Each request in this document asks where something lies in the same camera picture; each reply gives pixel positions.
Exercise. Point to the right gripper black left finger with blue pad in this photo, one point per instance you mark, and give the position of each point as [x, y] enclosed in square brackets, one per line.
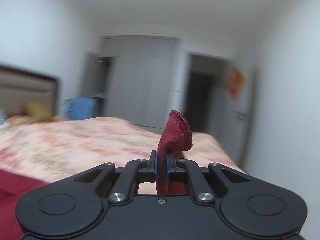
[126, 180]

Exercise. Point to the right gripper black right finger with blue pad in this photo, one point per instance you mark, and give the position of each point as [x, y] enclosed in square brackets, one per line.
[186, 177]

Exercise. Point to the dark red garment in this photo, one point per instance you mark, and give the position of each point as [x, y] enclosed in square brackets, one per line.
[176, 137]

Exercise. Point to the blue clothing pile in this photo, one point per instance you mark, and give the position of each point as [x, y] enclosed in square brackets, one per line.
[80, 108]

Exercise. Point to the grey room door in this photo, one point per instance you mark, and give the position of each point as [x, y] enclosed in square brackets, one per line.
[231, 132]

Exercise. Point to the floral peach bed quilt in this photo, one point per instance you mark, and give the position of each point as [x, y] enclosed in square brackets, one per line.
[57, 148]

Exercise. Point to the red paper door decoration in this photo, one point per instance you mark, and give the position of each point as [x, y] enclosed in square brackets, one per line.
[235, 82]

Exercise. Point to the grey wardrobe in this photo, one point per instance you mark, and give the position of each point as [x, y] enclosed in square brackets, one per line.
[131, 77]

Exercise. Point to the yellow pillow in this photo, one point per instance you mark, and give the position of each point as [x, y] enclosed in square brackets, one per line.
[39, 110]

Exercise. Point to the beige padded wooden headboard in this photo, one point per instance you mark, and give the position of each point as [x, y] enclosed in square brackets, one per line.
[19, 86]

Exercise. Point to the checked grey pillow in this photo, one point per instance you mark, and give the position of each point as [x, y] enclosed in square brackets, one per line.
[3, 118]

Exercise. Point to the metal door handle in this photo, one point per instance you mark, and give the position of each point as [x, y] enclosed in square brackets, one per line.
[242, 115]

